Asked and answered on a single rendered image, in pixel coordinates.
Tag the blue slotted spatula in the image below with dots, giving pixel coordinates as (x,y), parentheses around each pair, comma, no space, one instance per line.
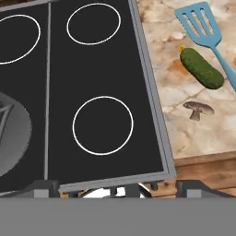
(202,27)

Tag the brown mushroom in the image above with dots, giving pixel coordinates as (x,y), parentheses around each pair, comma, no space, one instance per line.
(198,109)

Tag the black glass hob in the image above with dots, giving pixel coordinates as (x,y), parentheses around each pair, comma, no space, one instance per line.
(92,92)

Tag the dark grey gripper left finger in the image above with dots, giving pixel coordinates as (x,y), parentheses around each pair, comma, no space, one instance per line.
(41,188)

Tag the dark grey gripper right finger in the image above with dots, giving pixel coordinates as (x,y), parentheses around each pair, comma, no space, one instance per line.
(192,188)

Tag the green cucumber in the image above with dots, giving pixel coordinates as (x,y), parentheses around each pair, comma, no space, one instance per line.
(201,68)

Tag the grey metal pot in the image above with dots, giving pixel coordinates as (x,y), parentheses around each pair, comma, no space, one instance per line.
(12,135)

